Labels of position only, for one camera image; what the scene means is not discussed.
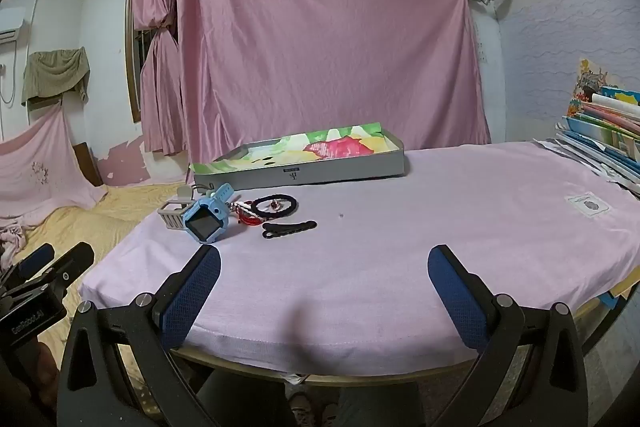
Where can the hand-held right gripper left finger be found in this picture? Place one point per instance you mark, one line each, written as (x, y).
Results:
(192, 297)

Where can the yellow blanket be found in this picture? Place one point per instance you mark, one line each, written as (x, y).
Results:
(100, 227)

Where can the white cloth label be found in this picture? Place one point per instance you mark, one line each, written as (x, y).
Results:
(590, 205)

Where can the wooden table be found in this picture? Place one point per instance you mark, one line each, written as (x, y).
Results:
(350, 376)

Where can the blue smart watch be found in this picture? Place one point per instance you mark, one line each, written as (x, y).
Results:
(205, 219)

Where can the grey tray box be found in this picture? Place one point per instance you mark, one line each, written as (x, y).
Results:
(350, 167)

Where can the large pink backdrop curtain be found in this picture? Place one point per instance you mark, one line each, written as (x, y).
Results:
(310, 32)

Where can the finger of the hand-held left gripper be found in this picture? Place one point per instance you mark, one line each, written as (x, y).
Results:
(37, 257)
(70, 263)

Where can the crumpled pink garment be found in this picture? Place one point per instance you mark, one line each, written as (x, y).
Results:
(10, 242)

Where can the olive green cloth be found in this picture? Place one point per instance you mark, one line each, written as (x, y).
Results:
(55, 72)

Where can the brown wooden board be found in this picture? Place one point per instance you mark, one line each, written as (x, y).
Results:
(86, 164)

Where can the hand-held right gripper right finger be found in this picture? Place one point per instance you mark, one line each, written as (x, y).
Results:
(457, 297)

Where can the grey hair claw clip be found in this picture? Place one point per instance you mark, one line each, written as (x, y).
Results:
(172, 214)

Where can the stack of books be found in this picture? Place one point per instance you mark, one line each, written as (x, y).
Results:
(605, 132)

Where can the white sneaker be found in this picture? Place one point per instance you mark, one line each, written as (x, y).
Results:
(329, 414)
(300, 404)

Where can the colourful floral cloth lining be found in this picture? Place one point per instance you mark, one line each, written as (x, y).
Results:
(300, 147)

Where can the black hair clip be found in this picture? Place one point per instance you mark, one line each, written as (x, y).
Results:
(290, 229)

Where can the white air conditioner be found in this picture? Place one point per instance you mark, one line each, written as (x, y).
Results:
(10, 24)

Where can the pink draped cloth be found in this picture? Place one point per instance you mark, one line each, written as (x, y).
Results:
(40, 167)

